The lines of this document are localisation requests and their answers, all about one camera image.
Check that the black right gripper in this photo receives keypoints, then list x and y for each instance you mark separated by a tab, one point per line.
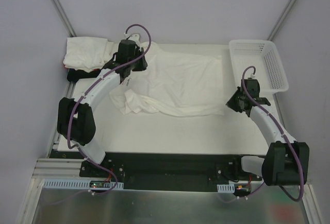
234	102

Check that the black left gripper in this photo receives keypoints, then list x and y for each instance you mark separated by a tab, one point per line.
140	63

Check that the white t shirt red print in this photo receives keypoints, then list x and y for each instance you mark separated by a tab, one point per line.
175	84

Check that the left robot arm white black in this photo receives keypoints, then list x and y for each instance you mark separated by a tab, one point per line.
75	115

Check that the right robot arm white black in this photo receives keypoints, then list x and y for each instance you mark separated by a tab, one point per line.
286	161

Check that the folded white t shirt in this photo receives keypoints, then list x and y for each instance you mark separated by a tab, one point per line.
87	53

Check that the white plastic basket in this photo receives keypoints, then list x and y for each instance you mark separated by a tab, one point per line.
263	55

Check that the folded black t shirt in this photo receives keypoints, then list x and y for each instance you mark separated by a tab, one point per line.
75	75

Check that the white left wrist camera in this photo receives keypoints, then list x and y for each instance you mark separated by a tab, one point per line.
133	37

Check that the aluminium side rail right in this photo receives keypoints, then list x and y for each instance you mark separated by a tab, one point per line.
281	111

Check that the white slotted cable duct right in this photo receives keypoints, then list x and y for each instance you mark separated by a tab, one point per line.
231	188

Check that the white slotted cable duct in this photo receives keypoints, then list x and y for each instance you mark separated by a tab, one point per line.
231	188
81	184

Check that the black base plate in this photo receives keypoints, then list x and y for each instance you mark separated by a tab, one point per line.
169	172

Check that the aluminium frame post left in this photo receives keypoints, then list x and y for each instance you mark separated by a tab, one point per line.
64	18

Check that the aluminium frame post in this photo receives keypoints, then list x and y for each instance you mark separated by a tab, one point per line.
282	19
64	18

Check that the aluminium frame post right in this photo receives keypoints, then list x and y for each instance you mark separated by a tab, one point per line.
282	19

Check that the aluminium front rail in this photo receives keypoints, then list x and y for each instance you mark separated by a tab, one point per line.
57	168

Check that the white slotted cable duct left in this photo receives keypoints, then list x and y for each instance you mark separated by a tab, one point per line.
81	184

